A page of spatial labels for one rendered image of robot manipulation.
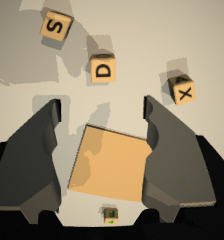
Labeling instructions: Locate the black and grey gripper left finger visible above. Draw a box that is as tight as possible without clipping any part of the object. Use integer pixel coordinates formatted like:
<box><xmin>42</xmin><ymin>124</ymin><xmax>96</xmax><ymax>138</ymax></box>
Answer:
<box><xmin>0</xmin><ymin>98</ymin><xmax>62</xmax><ymax>231</ymax></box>

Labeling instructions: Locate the orange mat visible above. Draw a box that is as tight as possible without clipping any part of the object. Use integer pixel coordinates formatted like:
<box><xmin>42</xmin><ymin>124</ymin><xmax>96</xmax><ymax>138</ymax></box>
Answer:
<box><xmin>68</xmin><ymin>125</ymin><xmax>152</xmax><ymax>202</ymax></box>

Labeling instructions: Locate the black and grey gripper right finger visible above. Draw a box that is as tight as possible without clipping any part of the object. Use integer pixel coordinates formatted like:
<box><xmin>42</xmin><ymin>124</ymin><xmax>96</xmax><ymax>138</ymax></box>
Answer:
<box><xmin>141</xmin><ymin>95</ymin><xmax>224</xmax><ymax>240</ymax></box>

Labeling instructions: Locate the tan wooden letter block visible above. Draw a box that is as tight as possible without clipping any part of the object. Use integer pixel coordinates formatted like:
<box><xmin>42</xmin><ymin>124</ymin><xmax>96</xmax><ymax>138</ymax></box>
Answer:
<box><xmin>168</xmin><ymin>74</ymin><xmax>196</xmax><ymax>105</ymax></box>
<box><xmin>104</xmin><ymin>208</ymin><xmax>118</xmax><ymax>225</ymax></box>
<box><xmin>90</xmin><ymin>53</ymin><xmax>116</xmax><ymax>83</ymax></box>
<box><xmin>40</xmin><ymin>11</ymin><xmax>74</xmax><ymax>42</ymax></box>

